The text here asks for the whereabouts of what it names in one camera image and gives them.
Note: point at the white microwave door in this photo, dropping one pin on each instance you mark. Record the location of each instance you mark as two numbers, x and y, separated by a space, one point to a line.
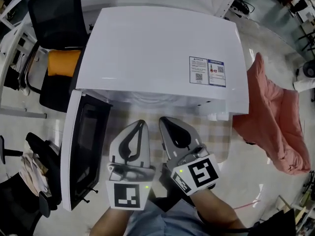
71 144

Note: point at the white microwave oven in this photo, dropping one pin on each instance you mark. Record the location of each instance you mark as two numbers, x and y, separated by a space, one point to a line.
147 50

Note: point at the white desk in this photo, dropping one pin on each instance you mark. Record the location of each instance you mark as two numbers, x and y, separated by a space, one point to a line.
7 48

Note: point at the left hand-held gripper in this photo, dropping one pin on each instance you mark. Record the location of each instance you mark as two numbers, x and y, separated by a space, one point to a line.
126 195

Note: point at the person's left forearm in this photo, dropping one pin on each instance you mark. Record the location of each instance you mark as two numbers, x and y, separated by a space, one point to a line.
110 220

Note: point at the beige cloth bag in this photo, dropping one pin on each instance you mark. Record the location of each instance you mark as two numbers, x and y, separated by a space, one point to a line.
32 173

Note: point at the orange seat cushion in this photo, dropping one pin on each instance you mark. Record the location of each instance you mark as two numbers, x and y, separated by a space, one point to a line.
64 63

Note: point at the person's right forearm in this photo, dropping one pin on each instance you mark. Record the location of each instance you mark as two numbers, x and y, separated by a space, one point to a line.
214 208

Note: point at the pink cloth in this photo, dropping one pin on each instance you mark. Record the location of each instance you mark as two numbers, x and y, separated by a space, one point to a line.
273 112

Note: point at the black armrest office chair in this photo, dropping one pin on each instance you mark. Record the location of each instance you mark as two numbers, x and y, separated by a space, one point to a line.
19 200

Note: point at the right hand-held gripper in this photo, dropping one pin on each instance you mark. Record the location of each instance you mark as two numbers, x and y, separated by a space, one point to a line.
201 173

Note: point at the person's light blue shirt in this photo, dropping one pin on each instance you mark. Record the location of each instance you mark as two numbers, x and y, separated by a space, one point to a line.
172 222

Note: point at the grey and white fan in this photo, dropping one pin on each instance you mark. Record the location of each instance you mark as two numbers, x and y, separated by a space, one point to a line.
310 69

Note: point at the black mesh office chair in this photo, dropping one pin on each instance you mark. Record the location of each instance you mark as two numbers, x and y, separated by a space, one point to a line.
56 13

